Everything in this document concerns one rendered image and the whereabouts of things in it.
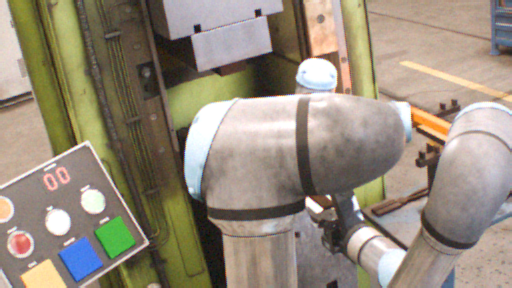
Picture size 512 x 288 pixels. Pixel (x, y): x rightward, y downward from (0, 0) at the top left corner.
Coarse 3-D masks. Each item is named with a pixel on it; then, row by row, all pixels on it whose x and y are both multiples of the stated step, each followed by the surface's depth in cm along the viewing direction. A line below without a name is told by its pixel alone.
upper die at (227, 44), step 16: (256, 16) 143; (208, 32) 138; (224, 32) 139; (240, 32) 141; (256, 32) 142; (176, 48) 153; (192, 48) 138; (208, 48) 139; (224, 48) 141; (240, 48) 142; (256, 48) 144; (192, 64) 143; (208, 64) 140; (224, 64) 142
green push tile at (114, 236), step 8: (104, 224) 127; (112, 224) 128; (120, 224) 129; (96, 232) 125; (104, 232) 126; (112, 232) 127; (120, 232) 128; (128, 232) 130; (104, 240) 126; (112, 240) 127; (120, 240) 128; (128, 240) 129; (104, 248) 126; (112, 248) 126; (120, 248) 127; (128, 248) 128; (112, 256) 126
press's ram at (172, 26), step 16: (160, 0) 132; (176, 0) 132; (192, 0) 134; (208, 0) 135; (224, 0) 137; (240, 0) 138; (256, 0) 140; (272, 0) 141; (160, 16) 137; (176, 16) 133; (192, 16) 135; (208, 16) 136; (224, 16) 138; (240, 16) 139; (160, 32) 142; (176, 32) 135; (192, 32) 136
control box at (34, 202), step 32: (64, 160) 127; (96, 160) 132; (0, 192) 116; (32, 192) 120; (64, 192) 125; (96, 192) 129; (0, 224) 114; (32, 224) 118; (96, 224) 127; (128, 224) 131; (0, 256) 112; (32, 256) 116; (128, 256) 129
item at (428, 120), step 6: (414, 108) 164; (414, 114) 161; (420, 114) 159; (426, 114) 159; (420, 120) 159; (426, 120) 156; (432, 120) 154; (438, 120) 154; (426, 126) 157; (432, 126) 154; (438, 126) 151; (444, 126) 149; (444, 132) 149
